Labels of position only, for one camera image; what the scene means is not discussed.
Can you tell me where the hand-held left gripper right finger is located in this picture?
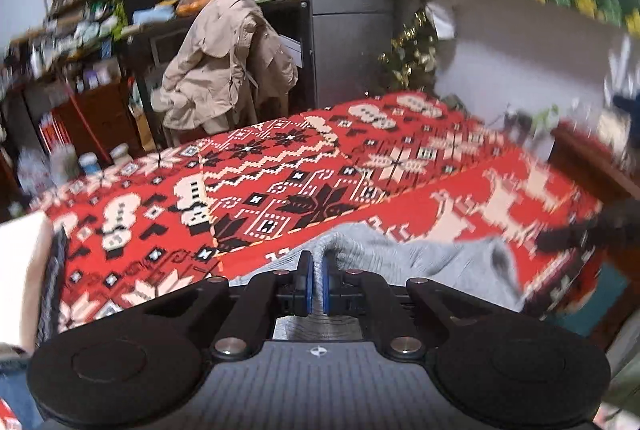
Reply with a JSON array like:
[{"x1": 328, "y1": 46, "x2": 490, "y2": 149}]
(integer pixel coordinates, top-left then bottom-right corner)
[{"x1": 321, "y1": 255, "x2": 494, "y2": 359}]

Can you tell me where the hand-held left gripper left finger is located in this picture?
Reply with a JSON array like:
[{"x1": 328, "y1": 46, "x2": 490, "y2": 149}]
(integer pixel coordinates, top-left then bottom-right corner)
[{"x1": 144, "y1": 251, "x2": 314, "y2": 359}]

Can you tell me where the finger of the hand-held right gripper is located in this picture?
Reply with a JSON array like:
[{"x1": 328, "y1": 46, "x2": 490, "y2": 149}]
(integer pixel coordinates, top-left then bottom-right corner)
[{"x1": 536, "y1": 219, "x2": 602, "y2": 256}]

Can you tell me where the grey knit shirt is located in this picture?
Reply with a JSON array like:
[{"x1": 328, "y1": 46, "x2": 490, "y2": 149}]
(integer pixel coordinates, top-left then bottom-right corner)
[{"x1": 227, "y1": 224, "x2": 527, "y2": 342}]

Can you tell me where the wooden bedside table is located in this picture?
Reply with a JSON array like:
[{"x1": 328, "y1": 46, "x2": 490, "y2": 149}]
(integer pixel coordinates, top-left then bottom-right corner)
[{"x1": 547, "y1": 122, "x2": 640, "y2": 231}]

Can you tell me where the red patterned blanket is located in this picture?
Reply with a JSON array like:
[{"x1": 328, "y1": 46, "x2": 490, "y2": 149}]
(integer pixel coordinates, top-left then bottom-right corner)
[{"x1": 30, "y1": 91, "x2": 617, "y2": 347}]

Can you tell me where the grey padded headboard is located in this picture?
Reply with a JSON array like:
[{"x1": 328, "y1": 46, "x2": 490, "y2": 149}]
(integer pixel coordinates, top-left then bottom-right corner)
[{"x1": 434, "y1": 0, "x2": 640, "y2": 146}]

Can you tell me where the black desk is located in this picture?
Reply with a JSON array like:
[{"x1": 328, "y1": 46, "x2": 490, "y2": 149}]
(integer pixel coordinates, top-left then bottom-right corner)
[{"x1": 125, "y1": 0, "x2": 314, "y2": 151}]

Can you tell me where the small tinsel tree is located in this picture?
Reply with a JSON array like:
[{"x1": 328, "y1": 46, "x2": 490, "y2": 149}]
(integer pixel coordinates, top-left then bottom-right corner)
[{"x1": 377, "y1": 7, "x2": 442, "y2": 92}]

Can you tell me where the beige jacket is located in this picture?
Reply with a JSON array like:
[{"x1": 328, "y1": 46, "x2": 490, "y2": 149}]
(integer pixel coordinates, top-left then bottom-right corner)
[{"x1": 151, "y1": 0, "x2": 300, "y2": 137}]

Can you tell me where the blue white enamel mug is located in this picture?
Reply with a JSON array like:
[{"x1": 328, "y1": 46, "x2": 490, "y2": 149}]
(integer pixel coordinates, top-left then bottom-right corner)
[{"x1": 79, "y1": 152, "x2": 102, "y2": 177}]

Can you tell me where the white hanging bag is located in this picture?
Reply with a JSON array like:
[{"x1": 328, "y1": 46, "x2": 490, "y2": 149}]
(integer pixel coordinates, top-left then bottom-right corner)
[{"x1": 429, "y1": 2, "x2": 459, "y2": 42}]

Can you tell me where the grey refrigerator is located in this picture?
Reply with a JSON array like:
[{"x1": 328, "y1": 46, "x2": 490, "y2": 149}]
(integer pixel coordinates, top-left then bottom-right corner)
[{"x1": 280, "y1": 0, "x2": 402, "y2": 111}]

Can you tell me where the folded dark patterned garment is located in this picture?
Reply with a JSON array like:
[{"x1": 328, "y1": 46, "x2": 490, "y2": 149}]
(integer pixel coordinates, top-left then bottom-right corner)
[{"x1": 36, "y1": 227, "x2": 69, "y2": 347}]

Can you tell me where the brown wooden drawer cabinet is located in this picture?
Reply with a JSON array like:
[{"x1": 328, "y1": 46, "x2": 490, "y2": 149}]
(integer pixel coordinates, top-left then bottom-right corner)
[{"x1": 50, "y1": 77, "x2": 142, "y2": 162}]

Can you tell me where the red broom stick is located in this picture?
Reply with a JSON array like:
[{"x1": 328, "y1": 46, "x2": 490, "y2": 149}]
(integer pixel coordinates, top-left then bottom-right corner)
[{"x1": 64, "y1": 79, "x2": 112, "y2": 164}]

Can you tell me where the folded white sweater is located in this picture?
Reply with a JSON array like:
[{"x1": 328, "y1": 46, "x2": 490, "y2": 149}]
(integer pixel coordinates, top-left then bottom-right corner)
[{"x1": 0, "y1": 212, "x2": 54, "y2": 352}]

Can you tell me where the white plastic bag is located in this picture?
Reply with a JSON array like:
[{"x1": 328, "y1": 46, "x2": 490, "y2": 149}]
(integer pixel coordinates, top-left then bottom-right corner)
[{"x1": 16, "y1": 146, "x2": 52, "y2": 194}]

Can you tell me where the red white box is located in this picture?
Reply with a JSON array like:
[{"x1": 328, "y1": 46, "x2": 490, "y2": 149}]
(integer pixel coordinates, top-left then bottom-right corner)
[{"x1": 37, "y1": 111, "x2": 72, "y2": 147}]

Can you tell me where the orange fruit bag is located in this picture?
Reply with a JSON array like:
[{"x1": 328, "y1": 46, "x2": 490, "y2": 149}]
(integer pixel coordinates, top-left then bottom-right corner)
[{"x1": 175, "y1": 0, "x2": 217, "y2": 17}]

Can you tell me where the folded light blue cloth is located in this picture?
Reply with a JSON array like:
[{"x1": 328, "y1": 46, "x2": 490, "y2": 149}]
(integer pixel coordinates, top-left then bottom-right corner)
[{"x1": 131, "y1": 4, "x2": 174, "y2": 27}]

